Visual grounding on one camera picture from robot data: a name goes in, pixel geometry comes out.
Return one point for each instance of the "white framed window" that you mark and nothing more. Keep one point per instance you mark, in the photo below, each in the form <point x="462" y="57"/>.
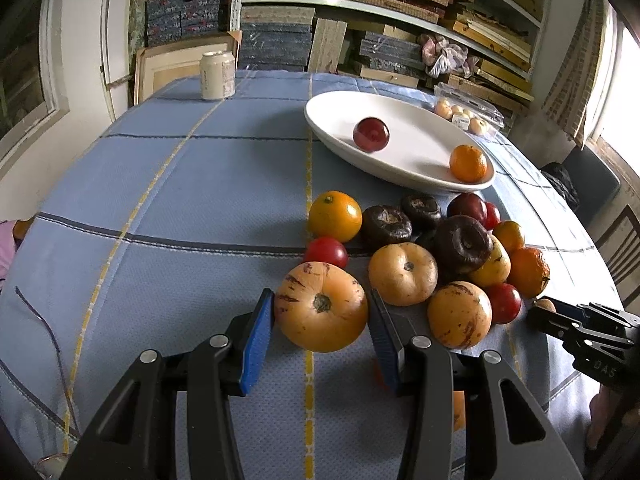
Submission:
<point x="25" y="85"/>

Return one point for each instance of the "cardboard box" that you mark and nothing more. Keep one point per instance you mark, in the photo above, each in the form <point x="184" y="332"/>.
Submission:
<point x="165" y="70"/>

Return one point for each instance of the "small pale fruit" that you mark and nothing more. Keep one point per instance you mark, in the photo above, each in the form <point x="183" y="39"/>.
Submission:
<point x="545" y="304"/>

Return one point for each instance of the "bumpy orange tangerine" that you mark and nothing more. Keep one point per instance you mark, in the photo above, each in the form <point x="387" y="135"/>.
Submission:
<point x="531" y="271"/>

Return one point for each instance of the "white drink can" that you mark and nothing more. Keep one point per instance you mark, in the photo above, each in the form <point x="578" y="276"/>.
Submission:
<point x="217" y="76"/>

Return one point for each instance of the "person's right hand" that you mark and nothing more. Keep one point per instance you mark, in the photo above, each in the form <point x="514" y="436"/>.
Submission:
<point x="605" y="420"/>

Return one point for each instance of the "dark red plum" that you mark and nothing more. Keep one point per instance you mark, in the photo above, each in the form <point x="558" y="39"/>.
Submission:
<point x="466" y="207"/>
<point x="371" y="134"/>

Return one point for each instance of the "tan leaning board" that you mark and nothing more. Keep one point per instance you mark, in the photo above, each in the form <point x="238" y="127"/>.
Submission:
<point x="327" y="45"/>

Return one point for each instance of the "pile of small pale fruits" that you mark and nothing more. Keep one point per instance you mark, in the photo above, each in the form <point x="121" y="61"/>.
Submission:
<point x="457" y="112"/>

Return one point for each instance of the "yellow orange citrus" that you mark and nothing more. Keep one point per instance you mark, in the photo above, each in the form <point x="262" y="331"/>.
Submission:
<point x="509" y="235"/>
<point x="334" y="215"/>

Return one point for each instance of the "stack of yellow wooden boards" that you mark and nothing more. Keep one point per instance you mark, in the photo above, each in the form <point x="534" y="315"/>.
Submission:
<point x="500" y="50"/>

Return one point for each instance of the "dark grey chair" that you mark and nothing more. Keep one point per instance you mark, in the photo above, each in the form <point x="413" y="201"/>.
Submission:
<point x="595" y="180"/>

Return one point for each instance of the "purple plastic bag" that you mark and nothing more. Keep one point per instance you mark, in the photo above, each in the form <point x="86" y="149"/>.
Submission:
<point x="6" y="250"/>

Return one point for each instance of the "dark brown wrinkled fruit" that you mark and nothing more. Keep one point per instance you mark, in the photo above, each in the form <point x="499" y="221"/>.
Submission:
<point x="386" y="226"/>
<point x="421" y="208"/>
<point x="462" y="243"/>

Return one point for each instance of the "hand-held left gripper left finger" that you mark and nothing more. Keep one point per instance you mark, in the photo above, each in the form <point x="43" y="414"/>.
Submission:
<point x="257" y="340"/>

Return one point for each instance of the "white metal shelf rack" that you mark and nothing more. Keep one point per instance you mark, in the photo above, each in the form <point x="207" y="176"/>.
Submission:
<point x="350" y="6"/>

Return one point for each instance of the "pink plastic bag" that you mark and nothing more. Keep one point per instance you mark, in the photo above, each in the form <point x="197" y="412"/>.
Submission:
<point x="445" y="55"/>

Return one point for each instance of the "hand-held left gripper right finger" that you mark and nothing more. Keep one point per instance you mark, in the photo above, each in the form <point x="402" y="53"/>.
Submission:
<point x="382" y="340"/>

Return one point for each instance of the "stack of dark grey mats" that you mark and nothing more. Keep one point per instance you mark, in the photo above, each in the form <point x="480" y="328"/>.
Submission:
<point x="390" y="50"/>

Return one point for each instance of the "black jacket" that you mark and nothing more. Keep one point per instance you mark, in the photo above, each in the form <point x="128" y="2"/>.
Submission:
<point x="560" y="185"/>

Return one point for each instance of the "white oval bowl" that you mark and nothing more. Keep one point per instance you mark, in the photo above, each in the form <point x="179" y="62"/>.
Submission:
<point x="415" y="130"/>

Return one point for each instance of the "stack of dark blue mats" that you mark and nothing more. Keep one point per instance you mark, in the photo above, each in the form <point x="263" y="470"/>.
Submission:
<point x="180" y="20"/>
<point x="275" y="42"/>

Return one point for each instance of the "beige patterned curtain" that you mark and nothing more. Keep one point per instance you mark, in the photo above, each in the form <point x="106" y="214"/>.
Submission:
<point x="575" y="60"/>

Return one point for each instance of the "clear plastic clamshell box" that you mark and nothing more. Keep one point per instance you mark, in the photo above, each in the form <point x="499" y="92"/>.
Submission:
<point x="487" y="110"/>

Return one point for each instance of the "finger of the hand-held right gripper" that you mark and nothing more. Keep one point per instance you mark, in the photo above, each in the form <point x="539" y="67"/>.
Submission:
<point x="547" y="321"/>
<point x="570" y="309"/>

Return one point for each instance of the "yellow pepino melon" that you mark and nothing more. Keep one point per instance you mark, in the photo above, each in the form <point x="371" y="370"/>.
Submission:
<point x="496" y="262"/>

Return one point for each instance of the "white door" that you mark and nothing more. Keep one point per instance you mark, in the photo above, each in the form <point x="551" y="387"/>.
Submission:
<point x="116" y="35"/>

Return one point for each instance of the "wooden chair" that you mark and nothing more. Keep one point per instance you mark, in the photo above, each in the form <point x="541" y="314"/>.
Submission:
<point x="625" y="255"/>

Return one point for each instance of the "small red tomato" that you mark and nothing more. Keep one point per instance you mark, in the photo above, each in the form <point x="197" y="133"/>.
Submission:
<point x="492" y="215"/>

